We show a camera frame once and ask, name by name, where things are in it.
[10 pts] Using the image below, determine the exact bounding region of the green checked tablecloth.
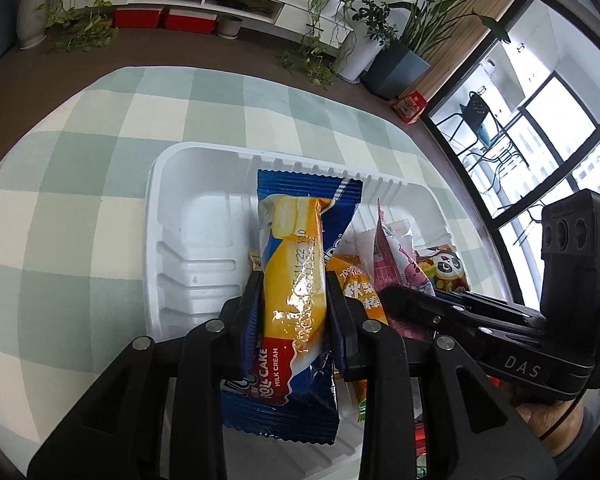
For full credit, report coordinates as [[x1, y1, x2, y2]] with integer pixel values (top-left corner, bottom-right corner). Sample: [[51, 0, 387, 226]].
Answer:
[[0, 65, 518, 441]]

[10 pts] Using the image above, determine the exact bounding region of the black framed glass door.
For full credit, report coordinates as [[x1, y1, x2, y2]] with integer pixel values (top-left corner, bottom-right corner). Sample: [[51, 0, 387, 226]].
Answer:
[[420, 0, 600, 311]]

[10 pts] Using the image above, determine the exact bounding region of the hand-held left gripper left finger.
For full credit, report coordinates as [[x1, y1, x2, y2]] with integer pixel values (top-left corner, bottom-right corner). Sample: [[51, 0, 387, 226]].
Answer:
[[27, 270, 266, 480]]

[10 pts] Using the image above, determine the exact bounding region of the person's right hand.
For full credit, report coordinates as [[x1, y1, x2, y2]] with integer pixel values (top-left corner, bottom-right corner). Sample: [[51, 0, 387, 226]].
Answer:
[[511, 394, 585, 457]]

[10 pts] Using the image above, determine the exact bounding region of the white plastic tray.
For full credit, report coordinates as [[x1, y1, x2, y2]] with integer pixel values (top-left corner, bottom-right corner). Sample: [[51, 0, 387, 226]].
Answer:
[[145, 141, 512, 480]]

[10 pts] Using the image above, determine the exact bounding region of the plant in ribbed white pot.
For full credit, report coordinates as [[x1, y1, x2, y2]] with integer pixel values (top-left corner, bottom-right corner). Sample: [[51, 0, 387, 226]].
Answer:
[[16, 0, 49, 52]]

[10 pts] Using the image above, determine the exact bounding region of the blue roll cake packet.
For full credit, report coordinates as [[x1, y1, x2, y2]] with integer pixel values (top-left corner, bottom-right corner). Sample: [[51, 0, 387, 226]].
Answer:
[[221, 168, 364, 447]]

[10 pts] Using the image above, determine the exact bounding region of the blue panda snack packet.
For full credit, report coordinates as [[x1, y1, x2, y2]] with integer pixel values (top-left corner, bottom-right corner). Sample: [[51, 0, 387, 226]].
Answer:
[[419, 244, 472, 297]]

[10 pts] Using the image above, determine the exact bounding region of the black balcony chair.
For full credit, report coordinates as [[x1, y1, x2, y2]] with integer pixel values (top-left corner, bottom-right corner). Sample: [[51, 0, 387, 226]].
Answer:
[[510, 200, 548, 248], [436, 90, 502, 157]]

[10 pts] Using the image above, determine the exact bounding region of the pink cartoon snack packet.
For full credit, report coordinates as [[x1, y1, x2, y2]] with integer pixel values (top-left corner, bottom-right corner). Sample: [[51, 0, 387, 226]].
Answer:
[[371, 199, 437, 342]]

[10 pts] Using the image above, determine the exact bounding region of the black balcony table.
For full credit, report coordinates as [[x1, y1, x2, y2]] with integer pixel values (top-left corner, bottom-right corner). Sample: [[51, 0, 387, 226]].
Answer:
[[459, 130, 528, 196]]

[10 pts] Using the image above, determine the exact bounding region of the orange cartoon snack packet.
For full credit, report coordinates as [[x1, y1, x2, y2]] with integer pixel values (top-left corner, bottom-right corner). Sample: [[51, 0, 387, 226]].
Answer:
[[327, 253, 390, 428]]

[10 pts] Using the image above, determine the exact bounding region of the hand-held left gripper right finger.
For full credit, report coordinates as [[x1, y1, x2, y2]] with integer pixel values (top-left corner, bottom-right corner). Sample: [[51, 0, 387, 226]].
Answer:
[[325, 271, 557, 480]]

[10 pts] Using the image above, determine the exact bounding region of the beige curtain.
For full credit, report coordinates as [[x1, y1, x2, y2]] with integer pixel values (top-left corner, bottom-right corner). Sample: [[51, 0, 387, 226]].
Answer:
[[414, 0, 533, 107]]

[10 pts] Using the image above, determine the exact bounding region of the trailing plant in white pot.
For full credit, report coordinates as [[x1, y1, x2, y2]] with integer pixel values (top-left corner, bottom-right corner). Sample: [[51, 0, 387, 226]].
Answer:
[[44, 0, 120, 55], [279, 0, 357, 87]]

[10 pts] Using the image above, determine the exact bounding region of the red paper bag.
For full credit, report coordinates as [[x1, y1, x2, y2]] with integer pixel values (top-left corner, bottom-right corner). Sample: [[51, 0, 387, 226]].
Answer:
[[391, 89, 429, 126]]

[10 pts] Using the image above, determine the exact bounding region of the person's right forearm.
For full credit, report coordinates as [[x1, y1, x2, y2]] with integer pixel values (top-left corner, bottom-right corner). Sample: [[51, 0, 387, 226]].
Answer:
[[552, 405, 600, 472]]

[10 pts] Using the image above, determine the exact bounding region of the small grey pot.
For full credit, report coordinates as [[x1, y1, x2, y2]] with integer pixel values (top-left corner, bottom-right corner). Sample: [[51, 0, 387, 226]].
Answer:
[[217, 14, 244, 39]]

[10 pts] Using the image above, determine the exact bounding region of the bushy plant in white pot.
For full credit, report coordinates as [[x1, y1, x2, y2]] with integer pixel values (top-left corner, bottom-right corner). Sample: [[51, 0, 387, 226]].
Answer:
[[336, 0, 400, 84]]

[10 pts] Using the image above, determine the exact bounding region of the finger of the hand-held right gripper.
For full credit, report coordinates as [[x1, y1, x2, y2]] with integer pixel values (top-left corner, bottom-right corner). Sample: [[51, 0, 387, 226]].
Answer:
[[381, 284, 512, 357], [459, 290, 545, 330]]

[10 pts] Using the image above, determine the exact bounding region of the black cable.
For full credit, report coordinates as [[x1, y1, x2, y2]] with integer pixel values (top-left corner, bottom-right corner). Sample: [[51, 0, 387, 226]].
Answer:
[[542, 374, 593, 438]]

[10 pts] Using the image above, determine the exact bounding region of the large-leaf plant in blue pot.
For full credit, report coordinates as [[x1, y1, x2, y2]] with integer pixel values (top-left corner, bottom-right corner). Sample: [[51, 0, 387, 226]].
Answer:
[[361, 0, 512, 102]]

